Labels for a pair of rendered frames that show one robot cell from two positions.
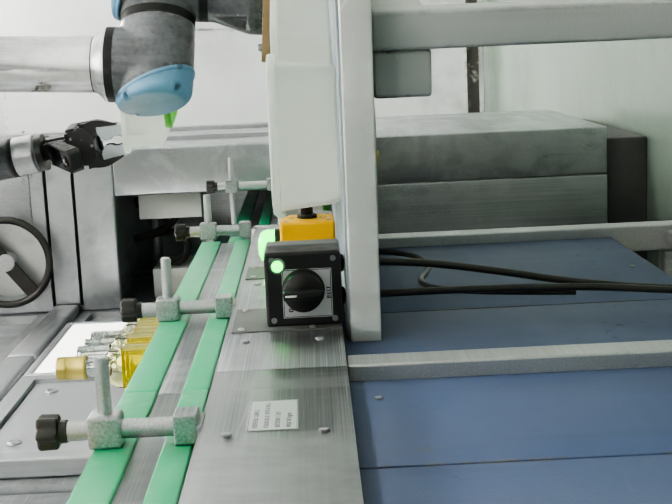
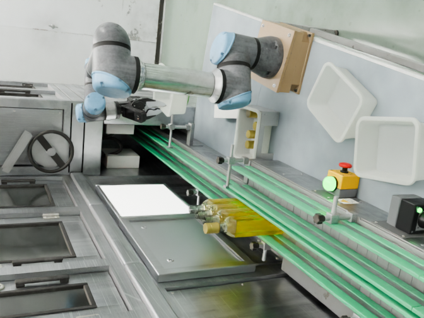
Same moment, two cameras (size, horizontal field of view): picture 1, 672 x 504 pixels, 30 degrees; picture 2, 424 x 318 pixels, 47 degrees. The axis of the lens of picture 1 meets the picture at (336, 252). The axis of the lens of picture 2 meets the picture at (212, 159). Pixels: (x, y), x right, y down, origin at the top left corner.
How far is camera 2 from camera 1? 114 cm
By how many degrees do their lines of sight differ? 25
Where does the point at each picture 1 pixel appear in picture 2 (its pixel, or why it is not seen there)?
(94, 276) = (89, 159)
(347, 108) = not seen: outside the picture
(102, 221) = (96, 134)
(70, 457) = (211, 269)
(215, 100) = (45, 62)
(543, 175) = not seen: hidden behind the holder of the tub
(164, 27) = (246, 73)
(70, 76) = (204, 90)
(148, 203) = (111, 126)
